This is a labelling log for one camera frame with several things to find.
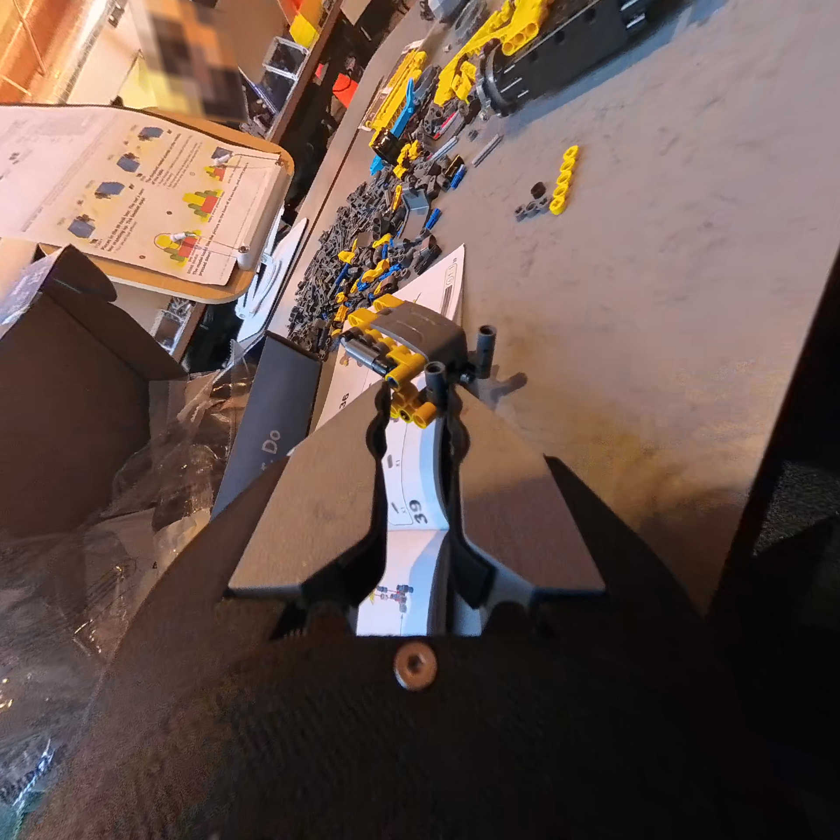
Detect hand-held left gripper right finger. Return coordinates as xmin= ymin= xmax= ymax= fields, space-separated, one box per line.
xmin=449 ymin=392 xmax=608 ymax=611

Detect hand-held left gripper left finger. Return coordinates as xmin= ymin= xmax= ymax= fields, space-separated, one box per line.
xmin=226 ymin=384 xmax=391 ymax=588

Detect instruction booklet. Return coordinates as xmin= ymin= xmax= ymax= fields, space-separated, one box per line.
xmin=308 ymin=244 xmax=467 ymax=637

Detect grey yellow brick assembly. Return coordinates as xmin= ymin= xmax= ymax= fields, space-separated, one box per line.
xmin=338 ymin=293 xmax=496 ymax=424

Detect yellow five-hole beam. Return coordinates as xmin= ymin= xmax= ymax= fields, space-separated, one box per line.
xmin=549 ymin=144 xmax=581 ymax=216

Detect crumpled clear plastic bags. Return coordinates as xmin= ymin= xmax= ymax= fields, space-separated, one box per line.
xmin=0 ymin=367 xmax=257 ymax=840

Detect white flat device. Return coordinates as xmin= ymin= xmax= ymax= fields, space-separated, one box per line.
xmin=233 ymin=217 xmax=311 ymax=345

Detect paper stand with sheet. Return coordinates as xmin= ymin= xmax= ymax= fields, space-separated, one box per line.
xmin=0 ymin=105 xmax=296 ymax=306

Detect pile of small brick pieces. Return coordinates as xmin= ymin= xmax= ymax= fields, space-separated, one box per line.
xmin=289 ymin=154 xmax=470 ymax=358

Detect dark blue cardboard box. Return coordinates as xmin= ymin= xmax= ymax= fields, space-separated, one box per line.
xmin=0 ymin=246 xmax=322 ymax=539

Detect printed paper sheet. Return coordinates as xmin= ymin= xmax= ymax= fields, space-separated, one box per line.
xmin=0 ymin=105 xmax=284 ymax=286

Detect blue brick panel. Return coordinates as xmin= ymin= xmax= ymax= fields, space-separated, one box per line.
xmin=387 ymin=77 xmax=421 ymax=135

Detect spread of yellow brick panels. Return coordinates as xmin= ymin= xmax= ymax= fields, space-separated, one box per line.
xmin=364 ymin=46 xmax=487 ymax=181

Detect black yellow vehicle model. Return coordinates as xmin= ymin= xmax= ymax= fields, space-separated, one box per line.
xmin=476 ymin=0 xmax=697 ymax=119

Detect coloured plastic blocks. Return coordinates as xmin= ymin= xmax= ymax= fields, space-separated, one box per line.
xmin=276 ymin=0 xmax=342 ymax=50

